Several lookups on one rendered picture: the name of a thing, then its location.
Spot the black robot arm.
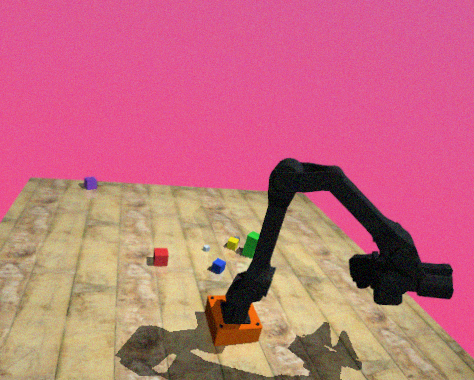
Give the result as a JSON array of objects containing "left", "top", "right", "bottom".
[{"left": 220, "top": 158, "right": 454, "bottom": 324}]

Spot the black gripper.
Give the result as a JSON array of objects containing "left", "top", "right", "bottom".
[{"left": 373, "top": 252, "right": 403, "bottom": 306}]

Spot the small purple block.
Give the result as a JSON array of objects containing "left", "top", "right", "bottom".
[{"left": 84, "top": 176, "right": 97, "bottom": 190}]

